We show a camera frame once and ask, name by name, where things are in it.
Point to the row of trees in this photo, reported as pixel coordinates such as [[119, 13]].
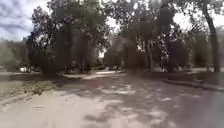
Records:
[[133, 40]]

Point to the pale cracked paved road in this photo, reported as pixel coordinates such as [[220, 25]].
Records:
[[100, 106]]

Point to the stone kerb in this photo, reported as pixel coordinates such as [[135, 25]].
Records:
[[196, 85]]

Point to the dry grass verge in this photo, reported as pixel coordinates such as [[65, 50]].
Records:
[[20, 87], [203, 77]]

